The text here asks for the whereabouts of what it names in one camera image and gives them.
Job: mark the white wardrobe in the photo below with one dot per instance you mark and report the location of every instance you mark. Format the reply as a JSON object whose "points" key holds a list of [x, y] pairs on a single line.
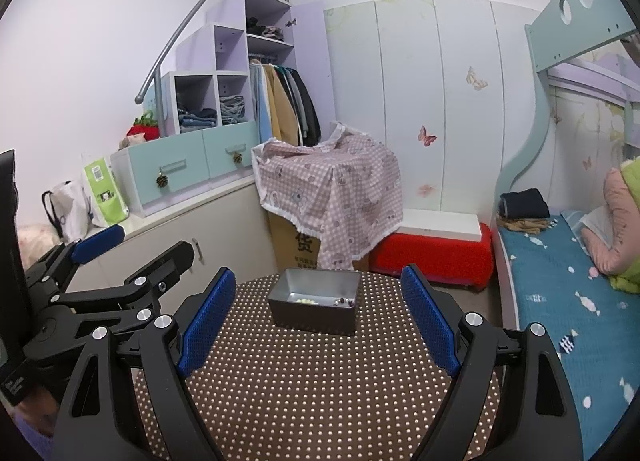
{"points": [[400, 66]]}

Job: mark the dark hanging garments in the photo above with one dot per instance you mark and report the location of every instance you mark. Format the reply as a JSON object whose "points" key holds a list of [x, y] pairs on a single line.
{"points": [[305, 106]]}

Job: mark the faint pink butterfly sticker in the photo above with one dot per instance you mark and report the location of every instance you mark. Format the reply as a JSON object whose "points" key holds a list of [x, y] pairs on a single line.
{"points": [[425, 189]]}

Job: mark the dark folded jeans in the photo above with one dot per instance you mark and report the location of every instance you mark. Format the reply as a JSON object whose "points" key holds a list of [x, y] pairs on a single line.
{"points": [[197, 120]]}

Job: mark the dark folded clothes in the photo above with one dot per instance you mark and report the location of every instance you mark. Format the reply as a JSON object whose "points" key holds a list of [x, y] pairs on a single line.
{"points": [[522, 203]]}

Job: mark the dark brown metal box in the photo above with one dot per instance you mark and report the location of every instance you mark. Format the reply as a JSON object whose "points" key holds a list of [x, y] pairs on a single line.
{"points": [[310, 318]]}

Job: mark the folded clothes on shelf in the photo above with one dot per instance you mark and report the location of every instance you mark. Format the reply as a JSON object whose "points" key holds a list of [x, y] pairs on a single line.
{"points": [[265, 30]]}

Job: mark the beige hanging garment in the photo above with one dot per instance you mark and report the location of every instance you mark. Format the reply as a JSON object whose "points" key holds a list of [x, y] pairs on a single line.
{"points": [[280, 106]]}

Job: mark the grey metal handrail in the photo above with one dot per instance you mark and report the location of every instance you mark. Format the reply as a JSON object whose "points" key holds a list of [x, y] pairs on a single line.
{"points": [[200, 16]]}

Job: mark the white pillow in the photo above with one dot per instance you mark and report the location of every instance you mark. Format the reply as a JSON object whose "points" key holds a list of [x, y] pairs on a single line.
{"points": [[592, 226]]}

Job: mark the teal drawer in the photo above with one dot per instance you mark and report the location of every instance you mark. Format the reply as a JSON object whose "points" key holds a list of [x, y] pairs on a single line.
{"points": [[230, 141], [165, 156]]}

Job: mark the blue printed bedsheet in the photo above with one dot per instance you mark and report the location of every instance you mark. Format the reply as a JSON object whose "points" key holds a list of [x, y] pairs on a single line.
{"points": [[550, 291]]}

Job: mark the light folded jeans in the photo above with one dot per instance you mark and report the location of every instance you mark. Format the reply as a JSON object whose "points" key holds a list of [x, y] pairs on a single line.
{"points": [[232, 110]]}

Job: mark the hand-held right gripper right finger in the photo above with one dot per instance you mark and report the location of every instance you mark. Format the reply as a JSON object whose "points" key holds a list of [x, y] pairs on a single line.
{"points": [[430, 321]]}

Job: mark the small pink plush toy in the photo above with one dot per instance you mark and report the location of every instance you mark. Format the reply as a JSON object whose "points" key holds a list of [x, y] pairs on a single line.
{"points": [[131, 141]]}

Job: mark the white board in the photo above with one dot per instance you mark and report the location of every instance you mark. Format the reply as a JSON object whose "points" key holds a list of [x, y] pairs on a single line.
{"points": [[435, 226]]}

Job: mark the pink brown butterfly sticker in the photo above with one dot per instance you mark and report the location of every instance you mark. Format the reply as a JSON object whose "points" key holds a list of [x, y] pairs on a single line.
{"points": [[426, 135]]}

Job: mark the pink checked cloth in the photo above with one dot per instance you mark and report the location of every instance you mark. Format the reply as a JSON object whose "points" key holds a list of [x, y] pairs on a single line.
{"points": [[340, 191]]}

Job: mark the pine cone charm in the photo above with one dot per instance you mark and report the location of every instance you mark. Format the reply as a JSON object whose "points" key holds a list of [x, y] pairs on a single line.
{"points": [[161, 180], [237, 157]]}

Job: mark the light blue hanging garment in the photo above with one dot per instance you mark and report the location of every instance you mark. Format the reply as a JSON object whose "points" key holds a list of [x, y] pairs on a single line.
{"points": [[260, 106]]}

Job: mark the teal bunk bed frame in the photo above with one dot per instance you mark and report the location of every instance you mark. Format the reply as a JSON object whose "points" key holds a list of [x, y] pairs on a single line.
{"points": [[575, 36]]}

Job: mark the brown polka dot tablecloth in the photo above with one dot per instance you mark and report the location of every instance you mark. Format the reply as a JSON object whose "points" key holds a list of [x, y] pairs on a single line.
{"points": [[310, 381]]}

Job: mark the tan butterfly sticker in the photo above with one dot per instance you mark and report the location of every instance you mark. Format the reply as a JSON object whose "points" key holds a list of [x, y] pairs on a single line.
{"points": [[476, 78]]}

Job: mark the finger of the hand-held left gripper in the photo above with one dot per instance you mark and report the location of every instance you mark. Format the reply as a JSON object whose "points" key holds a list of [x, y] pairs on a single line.
{"points": [[165, 261], [97, 240]]}

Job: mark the cardboard box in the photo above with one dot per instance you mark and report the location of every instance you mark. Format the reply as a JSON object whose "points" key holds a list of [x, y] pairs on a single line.
{"points": [[292, 246]]}

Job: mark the tan folded cloth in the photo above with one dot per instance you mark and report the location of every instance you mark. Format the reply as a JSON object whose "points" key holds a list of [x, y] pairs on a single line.
{"points": [[525, 226]]}

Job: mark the green white bag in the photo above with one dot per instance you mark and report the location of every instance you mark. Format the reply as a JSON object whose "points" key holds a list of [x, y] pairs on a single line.
{"points": [[105, 191]]}

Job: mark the person's left forearm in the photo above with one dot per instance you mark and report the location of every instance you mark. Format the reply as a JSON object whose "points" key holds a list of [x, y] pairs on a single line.
{"points": [[37, 423]]}

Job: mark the pink fluffy cloth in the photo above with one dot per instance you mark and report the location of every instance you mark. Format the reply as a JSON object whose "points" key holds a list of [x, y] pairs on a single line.
{"points": [[37, 243]]}

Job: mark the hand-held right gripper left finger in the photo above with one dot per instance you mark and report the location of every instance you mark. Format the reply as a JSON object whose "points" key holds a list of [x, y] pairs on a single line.
{"points": [[210, 321]]}

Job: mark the red plush toy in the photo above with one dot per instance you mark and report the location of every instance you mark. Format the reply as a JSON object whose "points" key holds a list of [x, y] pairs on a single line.
{"points": [[142, 128]]}

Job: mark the purple white shelf unit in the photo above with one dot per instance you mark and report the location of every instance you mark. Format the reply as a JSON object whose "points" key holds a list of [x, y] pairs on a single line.
{"points": [[230, 46]]}

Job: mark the red stool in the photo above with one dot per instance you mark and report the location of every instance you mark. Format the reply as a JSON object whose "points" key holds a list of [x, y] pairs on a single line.
{"points": [[430, 258]]}

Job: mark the white curved cabinet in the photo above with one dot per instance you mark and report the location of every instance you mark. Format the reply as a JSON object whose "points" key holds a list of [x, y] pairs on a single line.
{"points": [[235, 226]]}

